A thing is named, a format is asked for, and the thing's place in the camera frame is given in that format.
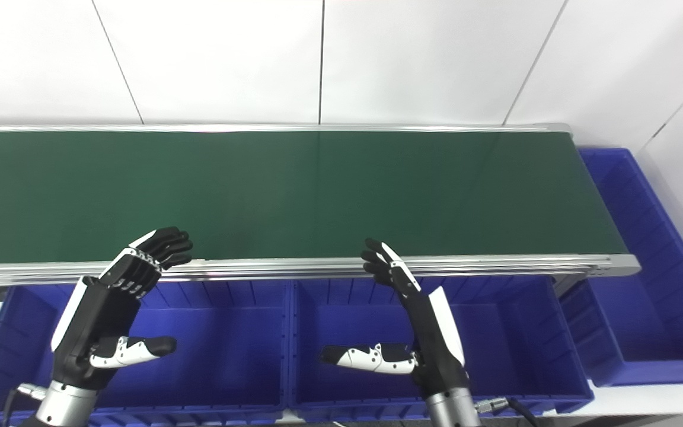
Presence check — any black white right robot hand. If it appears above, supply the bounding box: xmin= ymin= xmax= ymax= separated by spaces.
xmin=320 ymin=238 xmax=471 ymax=397

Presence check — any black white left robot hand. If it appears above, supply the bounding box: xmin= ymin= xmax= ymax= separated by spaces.
xmin=51 ymin=227 xmax=194 ymax=392

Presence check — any large blue plastic bin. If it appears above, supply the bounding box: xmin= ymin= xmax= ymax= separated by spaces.
xmin=560 ymin=148 xmax=683 ymax=387
xmin=0 ymin=279 xmax=292 ymax=427
xmin=288 ymin=275 xmax=595 ymax=423

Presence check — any green conveyor belt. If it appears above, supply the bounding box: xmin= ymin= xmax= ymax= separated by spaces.
xmin=0 ymin=123 xmax=642 ymax=289
xmin=0 ymin=130 xmax=630 ymax=265

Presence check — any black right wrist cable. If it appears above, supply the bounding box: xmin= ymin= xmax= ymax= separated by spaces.
xmin=474 ymin=397 xmax=539 ymax=427

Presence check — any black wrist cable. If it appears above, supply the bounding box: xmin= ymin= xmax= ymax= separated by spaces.
xmin=474 ymin=397 xmax=539 ymax=427
xmin=1 ymin=383 xmax=47 ymax=427

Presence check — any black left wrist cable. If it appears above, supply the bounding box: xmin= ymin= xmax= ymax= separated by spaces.
xmin=1 ymin=383 xmax=47 ymax=427

